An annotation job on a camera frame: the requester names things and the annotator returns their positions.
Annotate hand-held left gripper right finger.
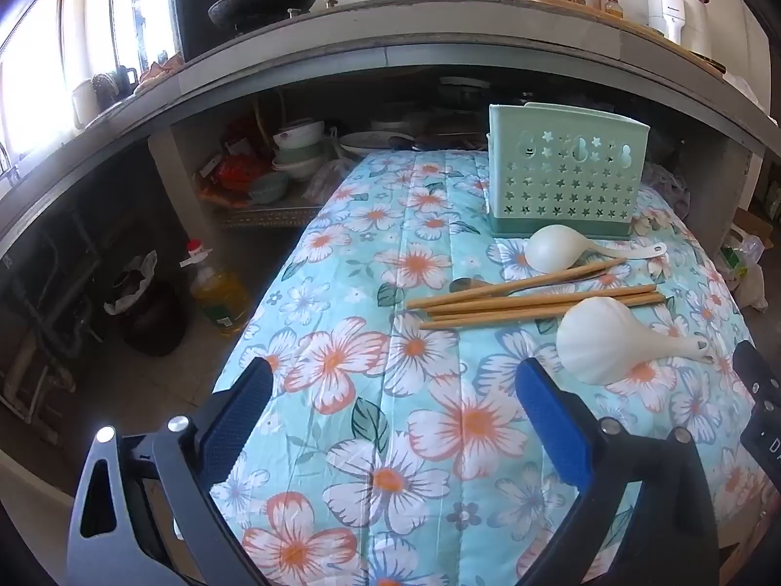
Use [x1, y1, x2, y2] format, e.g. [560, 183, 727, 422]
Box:
[514, 357, 724, 586]

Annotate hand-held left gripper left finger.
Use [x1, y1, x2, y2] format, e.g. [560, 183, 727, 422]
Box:
[66, 356, 275, 586]

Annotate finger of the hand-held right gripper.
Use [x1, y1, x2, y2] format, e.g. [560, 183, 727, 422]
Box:
[732, 340, 776, 410]

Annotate large white rice paddle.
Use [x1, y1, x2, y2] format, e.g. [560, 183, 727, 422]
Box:
[556, 297, 715, 385]

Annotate bundle of wooden chopsticks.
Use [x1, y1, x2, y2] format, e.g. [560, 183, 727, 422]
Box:
[406, 256, 667, 331]

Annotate small white plastic spoon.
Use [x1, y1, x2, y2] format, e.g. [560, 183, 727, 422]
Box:
[525, 225, 667, 271]

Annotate green plastic utensil holder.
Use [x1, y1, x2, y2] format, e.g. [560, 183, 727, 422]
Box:
[487, 103, 651, 240]

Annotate plastic bag with green contents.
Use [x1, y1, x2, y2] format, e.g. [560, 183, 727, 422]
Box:
[720, 223, 770, 312]

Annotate yellow cooking oil bottle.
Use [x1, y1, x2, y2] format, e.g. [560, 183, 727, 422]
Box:
[179, 239, 251, 336]

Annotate black trash bin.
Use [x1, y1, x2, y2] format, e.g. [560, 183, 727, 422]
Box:
[103, 250, 189, 358]

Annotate floral light blue blanket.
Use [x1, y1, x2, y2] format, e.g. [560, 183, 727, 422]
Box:
[207, 149, 776, 586]

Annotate cardboard box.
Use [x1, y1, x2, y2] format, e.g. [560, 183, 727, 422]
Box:
[735, 208, 775, 239]

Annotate grey drain pipes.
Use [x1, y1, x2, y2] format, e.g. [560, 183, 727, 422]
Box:
[0, 208, 104, 422]

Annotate purple cloth bag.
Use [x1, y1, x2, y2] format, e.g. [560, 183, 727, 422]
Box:
[647, 162, 690, 221]

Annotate teal bowl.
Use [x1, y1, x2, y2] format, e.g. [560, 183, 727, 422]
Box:
[247, 171, 290, 204]

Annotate red snack packets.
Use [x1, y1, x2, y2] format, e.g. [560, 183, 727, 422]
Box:
[195, 125, 275, 205]

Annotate clear plastic bag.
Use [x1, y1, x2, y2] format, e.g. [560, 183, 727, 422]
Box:
[302, 159, 355, 202]

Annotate stack of white bowls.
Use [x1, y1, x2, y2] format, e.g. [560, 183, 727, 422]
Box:
[271, 119, 327, 181]

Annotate white plate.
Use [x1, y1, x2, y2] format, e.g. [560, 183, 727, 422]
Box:
[338, 130, 416, 160]

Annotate white cup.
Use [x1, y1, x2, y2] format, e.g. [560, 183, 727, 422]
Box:
[72, 79, 102, 129]

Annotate white kitchen appliance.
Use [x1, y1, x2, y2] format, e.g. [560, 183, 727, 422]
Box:
[647, 0, 709, 53]

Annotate dark upright panel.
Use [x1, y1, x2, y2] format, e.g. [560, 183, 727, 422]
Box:
[174, 0, 233, 62]

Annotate wooden board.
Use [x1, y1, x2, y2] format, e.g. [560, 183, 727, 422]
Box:
[526, 0, 728, 74]

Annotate wire rack shelf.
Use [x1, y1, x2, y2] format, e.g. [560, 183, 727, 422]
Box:
[213, 198, 324, 230]

